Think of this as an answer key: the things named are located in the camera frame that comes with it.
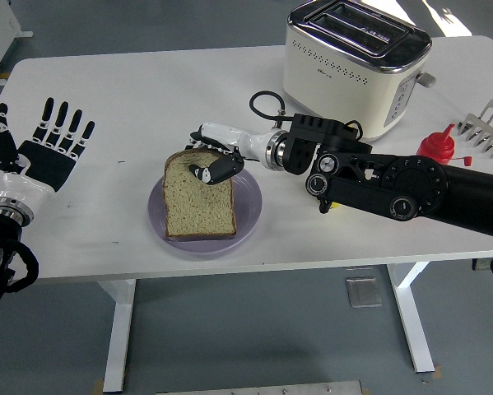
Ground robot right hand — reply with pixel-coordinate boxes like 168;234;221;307
185;122;272;186

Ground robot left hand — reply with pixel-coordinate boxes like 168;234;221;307
0;97;96;211

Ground purple round plate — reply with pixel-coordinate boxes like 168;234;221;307
147;166;263;256

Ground brown bread slice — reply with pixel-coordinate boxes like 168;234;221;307
163;148;238;242

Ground cream and chrome toaster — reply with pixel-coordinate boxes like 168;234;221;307
281;0;436;144

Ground white table leg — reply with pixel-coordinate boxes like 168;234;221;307
385;262;435;374
96;279;137;393

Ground metal floor outlet cover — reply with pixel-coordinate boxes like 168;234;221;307
345;276;383;309

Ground red squeeze bottle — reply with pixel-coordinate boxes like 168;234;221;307
415;123;473;166

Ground silver metal toast rack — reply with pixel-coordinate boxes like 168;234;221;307
455;98;493;160

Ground grey metal base plate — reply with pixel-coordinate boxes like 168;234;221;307
155;380;363;395

